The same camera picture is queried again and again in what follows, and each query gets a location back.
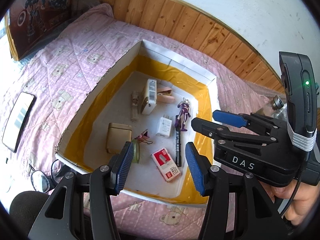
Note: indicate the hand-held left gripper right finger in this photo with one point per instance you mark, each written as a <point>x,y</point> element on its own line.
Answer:
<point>195,170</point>

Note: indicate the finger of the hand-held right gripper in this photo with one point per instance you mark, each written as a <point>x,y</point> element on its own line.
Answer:
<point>205,127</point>
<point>230,118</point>

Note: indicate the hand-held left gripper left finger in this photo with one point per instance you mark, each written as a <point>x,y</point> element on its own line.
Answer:
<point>123,170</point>

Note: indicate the green tape roll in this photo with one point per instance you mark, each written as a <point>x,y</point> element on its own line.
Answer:
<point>137,152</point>

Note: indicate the purple silver toy figure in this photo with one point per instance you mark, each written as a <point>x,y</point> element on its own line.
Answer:
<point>183,115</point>

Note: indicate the black marker pen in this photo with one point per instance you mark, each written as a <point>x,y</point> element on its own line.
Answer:
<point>178,147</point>

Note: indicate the red white staples box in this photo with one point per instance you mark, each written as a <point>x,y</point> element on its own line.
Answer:
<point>166,165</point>

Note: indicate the gold tin box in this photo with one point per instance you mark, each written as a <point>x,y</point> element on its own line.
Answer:
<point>118,136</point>

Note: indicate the pink binder clip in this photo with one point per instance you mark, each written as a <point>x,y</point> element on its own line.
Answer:
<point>143,136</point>

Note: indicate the white charger plug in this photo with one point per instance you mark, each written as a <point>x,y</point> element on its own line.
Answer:
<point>163,127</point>

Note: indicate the clear printed tube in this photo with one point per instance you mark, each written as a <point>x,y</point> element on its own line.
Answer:
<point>135,107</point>

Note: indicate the yellow tissue packet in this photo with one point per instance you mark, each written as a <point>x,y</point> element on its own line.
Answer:
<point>150,95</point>

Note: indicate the white cardboard box yellow lining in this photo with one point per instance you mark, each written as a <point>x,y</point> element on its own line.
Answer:
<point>120,102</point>

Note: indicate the person's right hand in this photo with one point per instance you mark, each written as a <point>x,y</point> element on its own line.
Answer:
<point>307,205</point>

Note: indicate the glass bottle with metal lid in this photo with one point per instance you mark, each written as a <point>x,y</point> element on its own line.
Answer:
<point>277,102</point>

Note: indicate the black rimmed glasses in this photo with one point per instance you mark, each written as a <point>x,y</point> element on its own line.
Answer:
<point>37,182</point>

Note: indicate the wooden headboard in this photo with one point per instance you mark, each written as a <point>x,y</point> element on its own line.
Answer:
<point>200,30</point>

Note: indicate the dark trouser leg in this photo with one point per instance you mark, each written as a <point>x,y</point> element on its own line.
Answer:
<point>25,210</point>

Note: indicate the black smartphone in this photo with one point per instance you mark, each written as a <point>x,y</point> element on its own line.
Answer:
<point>18,120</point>

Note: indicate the pink bear print quilt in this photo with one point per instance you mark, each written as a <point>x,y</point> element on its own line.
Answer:
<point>75,55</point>

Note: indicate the brown robot figure toy box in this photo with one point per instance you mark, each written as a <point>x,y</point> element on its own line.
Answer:
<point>37,17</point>

